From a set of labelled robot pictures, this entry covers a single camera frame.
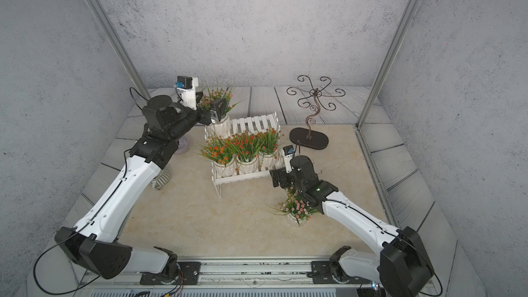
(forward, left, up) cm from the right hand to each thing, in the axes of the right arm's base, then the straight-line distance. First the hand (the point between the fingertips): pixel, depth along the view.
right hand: (282, 167), depth 81 cm
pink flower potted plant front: (-16, -5, -4) cm, 17 cm away
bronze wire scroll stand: (+31, -15, -17) cm, 38 cm away
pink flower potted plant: (+8, +22, +14) cm, 27 cm away
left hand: (+8, +21, +28) cm, 36 cm away
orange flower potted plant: (+1, +23, +9) cm, 25 cm away
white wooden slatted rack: (+15, +11, +9) cm, 20 cm away
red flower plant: (+3, +14, +10) cm, 17 cm away
